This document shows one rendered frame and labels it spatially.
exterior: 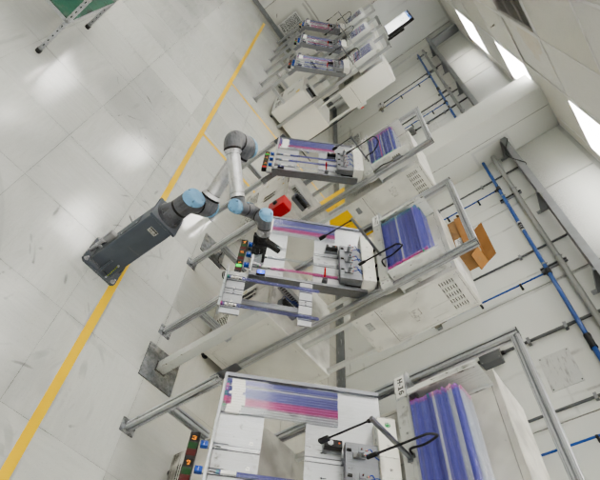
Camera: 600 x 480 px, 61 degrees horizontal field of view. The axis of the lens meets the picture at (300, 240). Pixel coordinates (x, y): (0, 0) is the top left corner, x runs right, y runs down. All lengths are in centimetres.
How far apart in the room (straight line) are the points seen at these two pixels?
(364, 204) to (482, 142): 223
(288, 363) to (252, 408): 117
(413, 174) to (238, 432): 273
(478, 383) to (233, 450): 105
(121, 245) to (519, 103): 452
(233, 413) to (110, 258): 132
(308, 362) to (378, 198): 161
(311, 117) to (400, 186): 340
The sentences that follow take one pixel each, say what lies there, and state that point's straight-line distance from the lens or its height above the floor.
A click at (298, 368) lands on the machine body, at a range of 349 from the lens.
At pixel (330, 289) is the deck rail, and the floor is 105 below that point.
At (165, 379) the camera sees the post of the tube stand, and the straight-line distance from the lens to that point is 323.
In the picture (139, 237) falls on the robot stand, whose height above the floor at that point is 37.
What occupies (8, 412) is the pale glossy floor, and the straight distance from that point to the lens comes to 261.
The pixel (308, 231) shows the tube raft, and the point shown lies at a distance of 347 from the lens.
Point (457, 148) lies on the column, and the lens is 618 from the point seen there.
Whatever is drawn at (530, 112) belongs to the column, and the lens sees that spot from 626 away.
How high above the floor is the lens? 213
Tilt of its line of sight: 21 degrees down
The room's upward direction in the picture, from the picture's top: 59 degrees clockwise
